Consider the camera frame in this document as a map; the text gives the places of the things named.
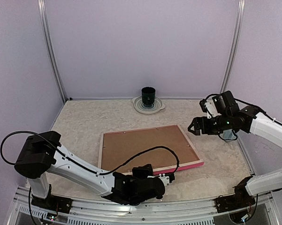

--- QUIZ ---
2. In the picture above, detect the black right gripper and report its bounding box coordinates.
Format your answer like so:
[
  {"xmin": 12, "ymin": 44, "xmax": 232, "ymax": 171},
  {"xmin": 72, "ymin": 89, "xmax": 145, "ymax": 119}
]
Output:
[{"xmin": 188, "ymin": 112, "xmax": 232, "ymax": 135}]

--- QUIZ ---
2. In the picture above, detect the pink wooden picture frame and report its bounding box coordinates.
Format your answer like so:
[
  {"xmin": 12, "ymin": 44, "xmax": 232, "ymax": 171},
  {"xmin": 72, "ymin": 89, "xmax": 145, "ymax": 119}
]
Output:
[{"xmin": 97, "ymin": 124, "xmax": 205, "ymax": 175}]

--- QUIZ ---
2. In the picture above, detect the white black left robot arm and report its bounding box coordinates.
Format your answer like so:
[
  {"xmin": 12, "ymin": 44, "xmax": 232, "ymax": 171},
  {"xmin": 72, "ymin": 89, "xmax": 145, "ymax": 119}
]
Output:
[{"xmin": 14, "ymin": 131, "xmax": 170, "ymax": 209}]

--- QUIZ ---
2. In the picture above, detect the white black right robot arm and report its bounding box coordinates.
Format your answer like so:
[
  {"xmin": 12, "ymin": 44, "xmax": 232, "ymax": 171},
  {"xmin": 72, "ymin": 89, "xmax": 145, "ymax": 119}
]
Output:
[{"xmin": 188, "ymin": 90, "xmax": 282, "ymax": 208}]

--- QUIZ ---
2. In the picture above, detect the light blue paper cup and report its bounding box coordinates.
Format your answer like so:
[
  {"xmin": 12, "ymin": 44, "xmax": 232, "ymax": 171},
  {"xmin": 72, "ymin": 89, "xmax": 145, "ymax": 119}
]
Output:
[{"xmin": 221, "ymin": 130, "xmax": 236, "ymax": 142}]

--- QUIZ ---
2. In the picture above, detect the striped ceramic plate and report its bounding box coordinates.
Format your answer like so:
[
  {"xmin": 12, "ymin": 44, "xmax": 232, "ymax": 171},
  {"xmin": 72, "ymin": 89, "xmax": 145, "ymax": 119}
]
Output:
[{"xmin": 132, "ymin": 96, "xmax": 166, "ymax": 114}]

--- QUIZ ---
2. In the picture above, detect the dark green cup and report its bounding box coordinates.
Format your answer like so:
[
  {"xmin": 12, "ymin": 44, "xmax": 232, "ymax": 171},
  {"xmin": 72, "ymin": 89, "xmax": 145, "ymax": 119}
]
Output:
[{"xmin": 141, "ymin": 87, "xmax": 156, "ymax": 106}]

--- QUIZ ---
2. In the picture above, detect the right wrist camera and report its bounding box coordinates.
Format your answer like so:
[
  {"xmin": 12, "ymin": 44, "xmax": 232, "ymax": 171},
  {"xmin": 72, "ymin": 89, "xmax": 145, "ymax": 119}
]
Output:
[{"xmin": 199, "ymin": 99, "xmax": 217, "ymax": 118}]

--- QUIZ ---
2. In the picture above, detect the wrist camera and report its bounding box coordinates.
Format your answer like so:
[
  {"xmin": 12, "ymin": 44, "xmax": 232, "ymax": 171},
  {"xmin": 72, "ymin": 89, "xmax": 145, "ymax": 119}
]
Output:
[
  {"xmin": 158, "ymin": 173, "xmax": 175, "ymax": 186},
  {"xmin": 199, "ymin": 99, "xmax": 217, "ymax": 118}
]

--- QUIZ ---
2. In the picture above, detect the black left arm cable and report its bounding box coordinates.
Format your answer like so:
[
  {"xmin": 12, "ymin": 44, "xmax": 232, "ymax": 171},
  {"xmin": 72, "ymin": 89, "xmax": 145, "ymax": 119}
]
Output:
[{"xmin": 0, "ymin": 131, "xmax": 180, "ymax": 175}]

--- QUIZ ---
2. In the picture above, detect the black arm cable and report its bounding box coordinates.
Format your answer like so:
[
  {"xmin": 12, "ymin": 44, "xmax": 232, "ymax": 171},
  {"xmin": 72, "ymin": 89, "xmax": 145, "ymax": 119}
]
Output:
[
  {"xmin": 0, "ymin": 131, "xmax": 180, "ymax": 175},
  {"xmin": 205, "ymin": 93, "xmax": 282, "ymax": 132}
]

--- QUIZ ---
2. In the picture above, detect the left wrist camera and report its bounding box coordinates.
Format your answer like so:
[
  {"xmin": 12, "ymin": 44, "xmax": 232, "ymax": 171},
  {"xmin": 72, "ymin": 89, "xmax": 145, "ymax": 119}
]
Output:
[{"xmin": 158, "ymin": 173, "xmax": 175, "ymax": 186}]

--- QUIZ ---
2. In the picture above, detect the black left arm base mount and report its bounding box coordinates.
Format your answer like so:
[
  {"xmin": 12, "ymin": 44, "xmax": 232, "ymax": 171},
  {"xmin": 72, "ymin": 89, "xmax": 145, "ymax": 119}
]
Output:
[{"xmin": 31, "ymin": 195, "xmax": 73, "ymax": 214}]

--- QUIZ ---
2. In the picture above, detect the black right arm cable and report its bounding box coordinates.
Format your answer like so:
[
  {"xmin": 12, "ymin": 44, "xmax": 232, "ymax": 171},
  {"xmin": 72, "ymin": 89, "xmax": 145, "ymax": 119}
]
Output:
[{"xmin": 205, "ymin": 93, "xmax": 282, "ymax": 132}]

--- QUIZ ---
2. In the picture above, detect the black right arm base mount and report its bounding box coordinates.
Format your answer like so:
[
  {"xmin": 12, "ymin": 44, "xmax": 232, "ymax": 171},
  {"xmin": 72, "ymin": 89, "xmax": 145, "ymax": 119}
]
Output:
[{"xmin": 214, "ymin": 195, "xmax": 256, "ymax": 213}]

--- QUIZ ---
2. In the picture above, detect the aluminium front rail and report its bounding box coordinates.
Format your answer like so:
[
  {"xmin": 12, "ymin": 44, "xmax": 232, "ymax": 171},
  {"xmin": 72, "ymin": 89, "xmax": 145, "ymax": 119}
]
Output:
[{"xmin": 14, "ymin": 185, "xmax": 276, "ymax": 225}]

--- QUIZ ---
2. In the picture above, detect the right aluminium corner post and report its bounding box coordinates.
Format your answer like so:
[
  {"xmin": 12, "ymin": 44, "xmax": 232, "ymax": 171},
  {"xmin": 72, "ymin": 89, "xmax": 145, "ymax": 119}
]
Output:
[{"xmin": 220, "ymin": 0, "xmax": 245, "ymax": 93}]

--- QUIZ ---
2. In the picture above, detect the aluminium corner post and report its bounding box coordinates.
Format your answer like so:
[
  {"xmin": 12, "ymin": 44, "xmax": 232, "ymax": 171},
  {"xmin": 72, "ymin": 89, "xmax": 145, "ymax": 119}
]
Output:
[
  {"xmin": 38, "ymin": 0, "xmax": 68, "ymax": 104},
  {"xmin": 220, "ymin": 0, "xmax": 245, "ymax": 93}
]

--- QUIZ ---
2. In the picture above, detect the left aluminium corner post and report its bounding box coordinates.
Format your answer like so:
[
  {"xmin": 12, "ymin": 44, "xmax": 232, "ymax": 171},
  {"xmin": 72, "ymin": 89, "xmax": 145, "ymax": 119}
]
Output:
[{"xmin": 38, "ymin": 0, "xmax": 68, "ymax": 104}]

